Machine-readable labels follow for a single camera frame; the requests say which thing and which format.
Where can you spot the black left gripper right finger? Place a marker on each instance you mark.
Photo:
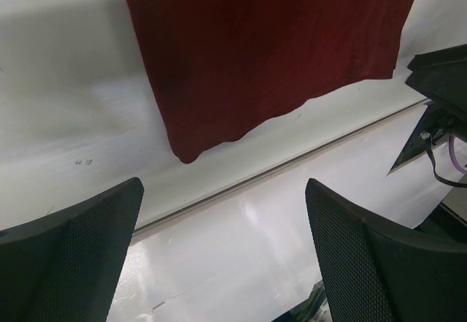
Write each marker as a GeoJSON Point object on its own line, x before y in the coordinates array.
{"type": "Point", "coordinates": [374, 269]}

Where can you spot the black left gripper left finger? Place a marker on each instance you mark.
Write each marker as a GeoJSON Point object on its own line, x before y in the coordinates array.
{"type": "Point", "coordinates": [66, 265]}

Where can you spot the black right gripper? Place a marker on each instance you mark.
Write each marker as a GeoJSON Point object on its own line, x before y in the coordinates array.
{"type": "Point", "coordinates": [441, 76]}

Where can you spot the dark red t shirt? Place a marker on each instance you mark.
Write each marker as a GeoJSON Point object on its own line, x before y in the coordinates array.
{"type": "Point", "coordinates": [219, 68]}

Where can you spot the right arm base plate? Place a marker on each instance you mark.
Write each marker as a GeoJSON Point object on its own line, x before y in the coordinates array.
{"type": "Point", "coordinates": [435, 126]}

